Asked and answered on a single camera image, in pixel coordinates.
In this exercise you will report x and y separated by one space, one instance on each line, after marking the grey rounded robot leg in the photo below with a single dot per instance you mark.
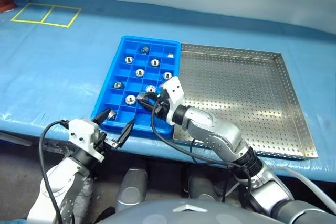
203 188
131 190

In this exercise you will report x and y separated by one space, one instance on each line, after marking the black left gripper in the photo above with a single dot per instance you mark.
101 144

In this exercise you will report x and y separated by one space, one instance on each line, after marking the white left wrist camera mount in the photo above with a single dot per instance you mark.
82 132

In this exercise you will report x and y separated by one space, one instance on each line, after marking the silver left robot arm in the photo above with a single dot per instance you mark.
60 182

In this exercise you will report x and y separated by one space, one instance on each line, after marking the red orange object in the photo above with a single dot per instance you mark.
5 1

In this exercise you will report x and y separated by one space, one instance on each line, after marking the metal nut blue tray top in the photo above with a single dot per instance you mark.
145 49

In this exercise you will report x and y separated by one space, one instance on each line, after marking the grey robot torso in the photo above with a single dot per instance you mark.
157 213

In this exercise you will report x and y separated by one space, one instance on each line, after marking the perforated metal tray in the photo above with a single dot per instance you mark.
236 90

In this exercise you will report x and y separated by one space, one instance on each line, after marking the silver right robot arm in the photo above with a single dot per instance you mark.
215 134

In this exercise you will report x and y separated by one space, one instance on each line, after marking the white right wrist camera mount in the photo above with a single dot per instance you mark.
174 87

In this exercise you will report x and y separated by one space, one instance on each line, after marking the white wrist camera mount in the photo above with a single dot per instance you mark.
174 87
82 132

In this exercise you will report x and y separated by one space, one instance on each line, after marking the blue compartment tray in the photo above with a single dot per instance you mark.
143 119

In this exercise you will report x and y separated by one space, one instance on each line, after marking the yellow tape double rectangle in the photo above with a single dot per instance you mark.
74 18

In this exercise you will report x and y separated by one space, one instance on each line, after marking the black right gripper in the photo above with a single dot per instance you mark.
162 102

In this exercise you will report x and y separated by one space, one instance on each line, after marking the small silver metal block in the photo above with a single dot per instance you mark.
170 55

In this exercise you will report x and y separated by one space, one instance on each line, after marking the blue plastic table cover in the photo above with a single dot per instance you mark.
52 77

